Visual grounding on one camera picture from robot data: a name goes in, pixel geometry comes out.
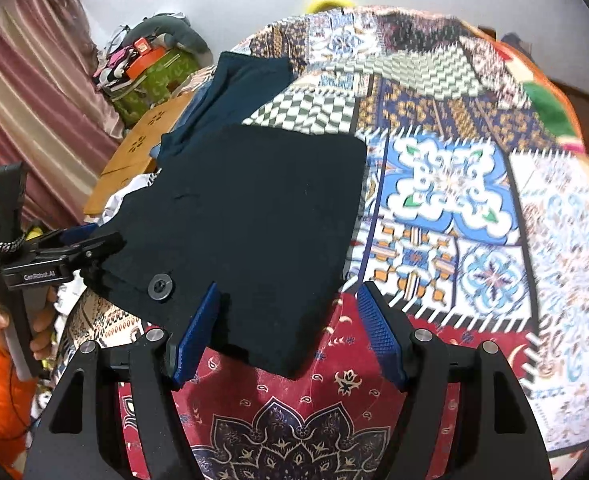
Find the yellow foam tube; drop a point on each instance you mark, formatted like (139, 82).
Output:
(330, 2)

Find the wooden folding lap table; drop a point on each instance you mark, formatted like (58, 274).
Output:
(134, 160)

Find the orange box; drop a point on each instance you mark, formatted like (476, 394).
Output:
(144, 63)

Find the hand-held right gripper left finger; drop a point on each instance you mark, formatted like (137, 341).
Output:
(199, 332)

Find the grey blue bag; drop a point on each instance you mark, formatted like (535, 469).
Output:
(510, 40)

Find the green storage bag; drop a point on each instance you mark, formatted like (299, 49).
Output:
(167, 75)

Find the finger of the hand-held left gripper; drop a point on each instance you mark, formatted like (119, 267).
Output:
(99, 245)
(82, 232)

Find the white printed cloth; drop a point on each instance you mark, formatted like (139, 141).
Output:
(124, 200)

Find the pile of mixed clothes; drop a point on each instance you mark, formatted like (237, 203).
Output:
(114, 65)

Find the pink and beige striped curtain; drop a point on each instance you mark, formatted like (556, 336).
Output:
(34, 90)

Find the blue cloth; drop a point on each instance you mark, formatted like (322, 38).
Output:
(194, 110)

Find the small red box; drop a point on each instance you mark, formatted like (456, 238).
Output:
(141, 45)

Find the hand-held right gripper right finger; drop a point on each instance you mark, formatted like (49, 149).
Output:
(380, 332)

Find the dark teal garment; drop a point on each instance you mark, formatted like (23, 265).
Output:
(247, 87)

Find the patchwork printed blanket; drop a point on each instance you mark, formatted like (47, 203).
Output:
(449, 185)

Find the black pants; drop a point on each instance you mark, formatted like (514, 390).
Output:
(254, 210)

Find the person's left hand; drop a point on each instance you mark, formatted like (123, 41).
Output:
(44, 330)

